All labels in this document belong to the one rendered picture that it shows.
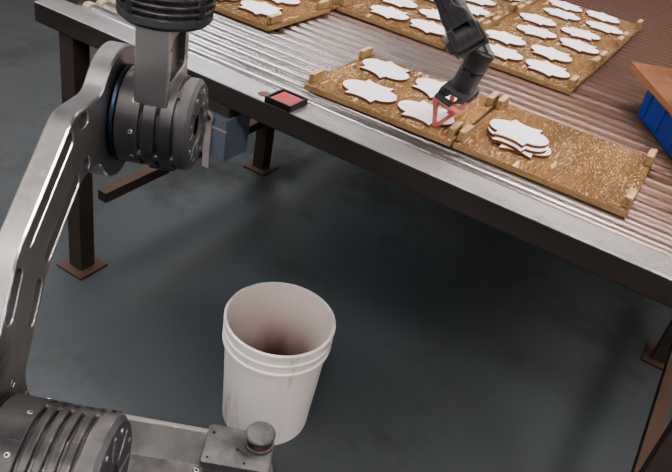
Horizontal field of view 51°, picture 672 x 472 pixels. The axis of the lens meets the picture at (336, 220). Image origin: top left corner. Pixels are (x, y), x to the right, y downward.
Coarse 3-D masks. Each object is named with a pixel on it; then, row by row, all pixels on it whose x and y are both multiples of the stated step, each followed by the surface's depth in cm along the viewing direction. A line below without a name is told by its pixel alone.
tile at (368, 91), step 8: (352, 80) 182; (360, 80) 183; (368, 80) 184; (344, 88) 178; (352, 88) 178; (360, 88) 179; (368, 88) 179; (376, 88) 180; (384, 88) 181; (360, 96) 175; (368, 96) 175; (376, 96) 176; (384, 96) 177; (392, 96) 178; (384, 104) 175
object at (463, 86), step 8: (464, 72) 161; (456, 80) 163; (464, 80) 162; (472, 80) 161; (448, 88) 162; (456, 88) 163; (464, 88) 163; (472, 88) 163; (456, 96) 162; (464, 96) 163; (472, 96) 166
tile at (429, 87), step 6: (420, 78) 192; (426, 78) 192; (420, 84) 188; (426, 84) 189; (432, 84) 189; (438, 84) 190; (420, 90) 185; (426, 90) 185; (432, 90) 186; (438, 90) 186; (432, 96) 182; (456, 102) 183
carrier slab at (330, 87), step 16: (352, 64) 194; (320, 80) 181; (336, 80) 182; (384, 80) 188; (336, 96) 174; (352, 96) 176; (400, 96) 181; (416, 96) 183; (480, 96) 190; (368, 112) 171; (384, 112) 171; (400, 112) 172; (464, 112) 179; (480, 112) 181; (416, 128) 166; (432, 128) 168; (448, 128) 169; (448, 144) 164
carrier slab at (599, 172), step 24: (480, 120) 177; (528, 120) 182; (552, 120) 185; (456, 144) 163; (480, 144) 165; (552, 144) 172; (576, 144) 174; (600, 144) 177; (504, 168) 159; (528, 168) 158; (552, 168) 160; (576, 168) 163; (600, 168) 165; (624, 168) 167; (648, 168) 169; (576, 192) 153; (600, 192) 154; (624, 192) 156; (624, 216) 150
